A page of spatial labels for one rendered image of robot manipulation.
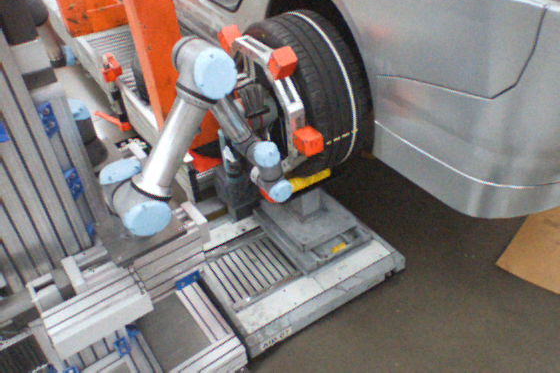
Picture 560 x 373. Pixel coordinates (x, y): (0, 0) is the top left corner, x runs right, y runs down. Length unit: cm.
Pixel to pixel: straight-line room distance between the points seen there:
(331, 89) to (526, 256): 134
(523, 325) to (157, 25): 194
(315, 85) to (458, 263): 121
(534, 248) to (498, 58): 151
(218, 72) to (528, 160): 86
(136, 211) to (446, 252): 169
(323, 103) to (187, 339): 103
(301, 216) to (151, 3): 114
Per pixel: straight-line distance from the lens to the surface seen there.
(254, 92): 184
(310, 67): 186
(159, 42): 229
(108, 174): 153
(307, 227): 244
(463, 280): 257
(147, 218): 142
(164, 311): 224
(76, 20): 421
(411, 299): 246
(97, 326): 160
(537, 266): 271
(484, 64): 146
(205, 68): 130
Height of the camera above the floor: 187
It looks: 35 degrees down
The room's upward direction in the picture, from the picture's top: 6 degrees counter-clockwise
